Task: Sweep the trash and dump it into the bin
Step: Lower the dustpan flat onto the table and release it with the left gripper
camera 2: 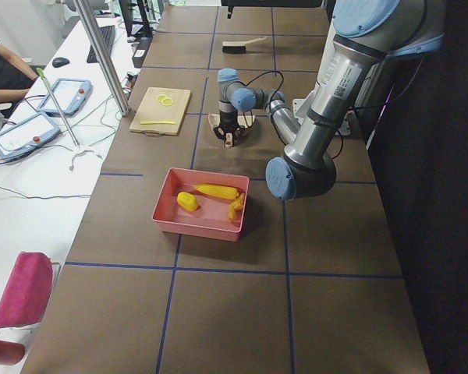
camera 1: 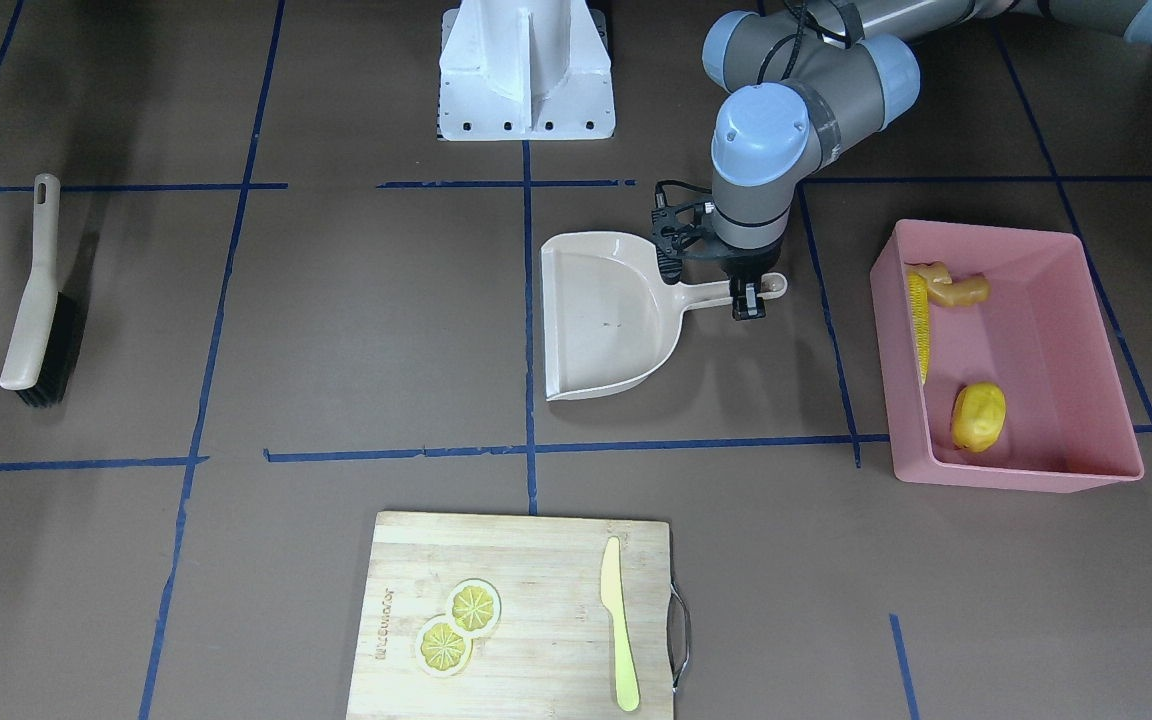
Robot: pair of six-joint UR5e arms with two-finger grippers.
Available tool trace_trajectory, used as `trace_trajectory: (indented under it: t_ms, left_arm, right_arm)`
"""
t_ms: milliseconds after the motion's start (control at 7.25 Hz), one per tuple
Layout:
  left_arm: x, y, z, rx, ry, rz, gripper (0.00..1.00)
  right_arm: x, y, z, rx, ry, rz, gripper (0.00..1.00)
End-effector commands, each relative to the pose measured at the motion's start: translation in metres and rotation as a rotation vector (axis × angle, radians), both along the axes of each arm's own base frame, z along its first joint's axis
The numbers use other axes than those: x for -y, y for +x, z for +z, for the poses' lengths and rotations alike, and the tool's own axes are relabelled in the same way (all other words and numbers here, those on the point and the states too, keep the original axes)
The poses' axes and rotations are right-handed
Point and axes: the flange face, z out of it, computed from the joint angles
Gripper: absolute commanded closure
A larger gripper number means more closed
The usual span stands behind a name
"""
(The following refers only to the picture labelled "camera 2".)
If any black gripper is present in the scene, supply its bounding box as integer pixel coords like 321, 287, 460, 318
212, 114, 246, 146

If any beige plastic dustpan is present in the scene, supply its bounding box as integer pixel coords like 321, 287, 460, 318
207, 113, 256, 144

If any yellow toy corn cob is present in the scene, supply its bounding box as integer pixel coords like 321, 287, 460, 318
194, 183, 239, 200

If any brown toy ginger root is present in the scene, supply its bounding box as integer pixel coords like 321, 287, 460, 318
227, 192, 245, 221

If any beige hand brush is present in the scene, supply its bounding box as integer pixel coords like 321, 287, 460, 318
222, 37, 267, 55

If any yellow toy potato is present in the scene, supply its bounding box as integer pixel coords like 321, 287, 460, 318
176, 192, 199, 212

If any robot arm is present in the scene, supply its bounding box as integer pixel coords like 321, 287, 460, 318
218, 1, 446, 200

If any pink plastic bin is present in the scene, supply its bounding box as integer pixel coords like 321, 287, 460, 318
152, 168, 250, 242

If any lemon slice near centre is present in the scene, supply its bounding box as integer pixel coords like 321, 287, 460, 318
161, 97, 173, 106

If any yellow plastic knife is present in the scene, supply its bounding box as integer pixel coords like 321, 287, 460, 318
140, 120, 176, 125

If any bamboo cutting board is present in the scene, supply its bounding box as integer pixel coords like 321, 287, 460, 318
129, 87, 191, 136

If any white curved hook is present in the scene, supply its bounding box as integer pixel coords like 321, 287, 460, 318
69, 146, 102, 171

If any black computer keyboard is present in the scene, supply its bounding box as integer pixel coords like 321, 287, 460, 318
86, 25, 117, 64

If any blue teach pendant far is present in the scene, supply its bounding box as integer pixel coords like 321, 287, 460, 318
36, 78, 92, 117

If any blue teach pendant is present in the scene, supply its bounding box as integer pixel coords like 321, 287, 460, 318
0, 113, 61, 161
36, 78, 92, 117

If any black computer mouse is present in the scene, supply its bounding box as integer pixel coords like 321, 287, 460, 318
51, 57, 69, 68

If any blue teach pendant near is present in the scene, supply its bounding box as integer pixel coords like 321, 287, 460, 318
0, 113, 61, 161

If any metal rod green tip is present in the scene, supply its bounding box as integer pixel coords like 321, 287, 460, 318
36, 68, 81, 149

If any seated person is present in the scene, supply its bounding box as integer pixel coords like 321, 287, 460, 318
0, 44, 38, 104

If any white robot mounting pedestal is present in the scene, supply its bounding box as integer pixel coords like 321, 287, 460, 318
292, 83, 351, 136

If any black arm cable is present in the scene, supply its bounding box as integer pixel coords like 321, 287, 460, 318
243, 71, 285, 102

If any aluminium frame post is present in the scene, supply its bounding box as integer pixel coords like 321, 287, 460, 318
74, 0, 131, 117

